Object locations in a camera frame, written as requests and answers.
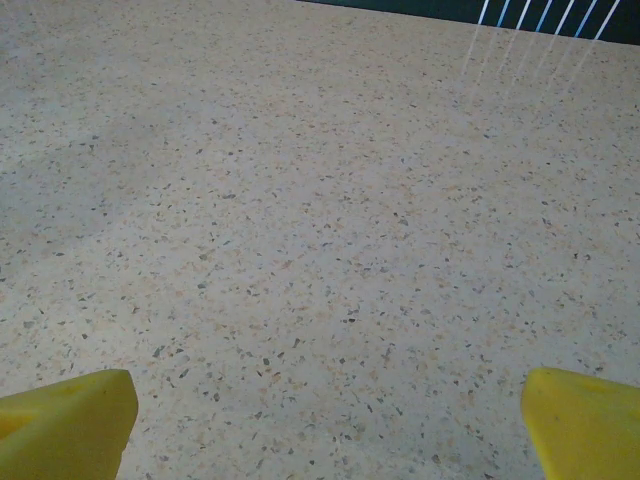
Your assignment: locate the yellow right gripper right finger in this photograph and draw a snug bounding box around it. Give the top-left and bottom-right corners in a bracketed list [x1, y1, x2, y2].
[520, 367, 640, 480]

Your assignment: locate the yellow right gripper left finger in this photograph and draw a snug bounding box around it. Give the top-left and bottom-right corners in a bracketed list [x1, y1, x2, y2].
[0, 368, 140, 480]

